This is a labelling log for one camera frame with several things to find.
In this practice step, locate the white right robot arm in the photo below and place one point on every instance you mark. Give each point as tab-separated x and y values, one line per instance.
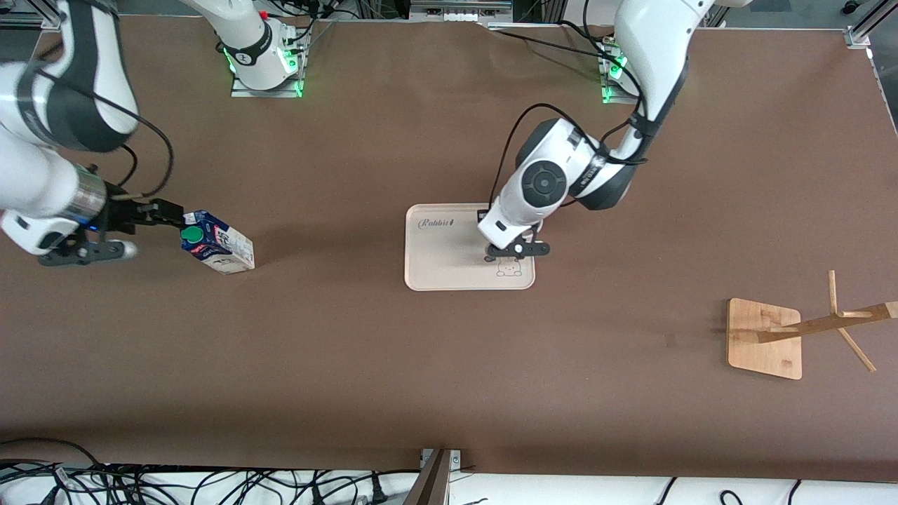
35	182

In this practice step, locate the blue white milk carton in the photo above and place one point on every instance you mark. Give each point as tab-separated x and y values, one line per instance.
221	249

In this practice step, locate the aluminium corner frame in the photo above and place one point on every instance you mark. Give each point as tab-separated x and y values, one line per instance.
35	21

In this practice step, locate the aluminium diagonal frame post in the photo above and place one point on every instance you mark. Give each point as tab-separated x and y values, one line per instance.
859	31

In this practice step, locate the grey metal equipment rail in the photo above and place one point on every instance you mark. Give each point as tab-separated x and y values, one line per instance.
456	10

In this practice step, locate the beige rabbit print tray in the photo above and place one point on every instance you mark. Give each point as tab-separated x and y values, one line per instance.
442	259

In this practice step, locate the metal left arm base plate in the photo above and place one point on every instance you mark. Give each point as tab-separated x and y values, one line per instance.
609	97

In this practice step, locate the wooden mug tree stand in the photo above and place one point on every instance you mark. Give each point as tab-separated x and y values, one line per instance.
761	340

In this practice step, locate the aluminium profile post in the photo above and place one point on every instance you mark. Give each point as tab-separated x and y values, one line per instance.
431	484

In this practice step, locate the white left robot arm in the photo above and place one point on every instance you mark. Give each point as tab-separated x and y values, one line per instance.
544	181

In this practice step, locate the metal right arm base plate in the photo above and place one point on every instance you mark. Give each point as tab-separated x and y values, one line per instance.
242	91

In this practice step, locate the brown table cover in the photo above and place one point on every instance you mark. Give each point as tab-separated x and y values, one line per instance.
280	351

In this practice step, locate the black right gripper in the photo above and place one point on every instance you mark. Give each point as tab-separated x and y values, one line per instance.
123	217

